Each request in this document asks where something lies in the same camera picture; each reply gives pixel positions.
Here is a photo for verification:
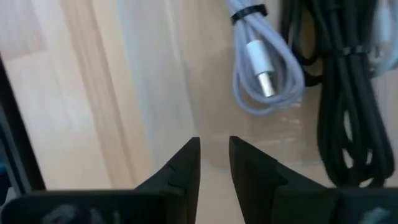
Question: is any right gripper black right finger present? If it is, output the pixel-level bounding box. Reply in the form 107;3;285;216
228;135;398;224

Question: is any white cable with black tie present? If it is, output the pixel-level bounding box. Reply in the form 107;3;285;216
224;0;306;116

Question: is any black aluminium table frame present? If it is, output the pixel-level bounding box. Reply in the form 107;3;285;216
0;55;47;205

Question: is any thin black cable bundle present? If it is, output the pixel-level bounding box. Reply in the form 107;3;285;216
279;0;396;189

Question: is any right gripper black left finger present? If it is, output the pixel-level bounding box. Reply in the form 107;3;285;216
0;136;201;224

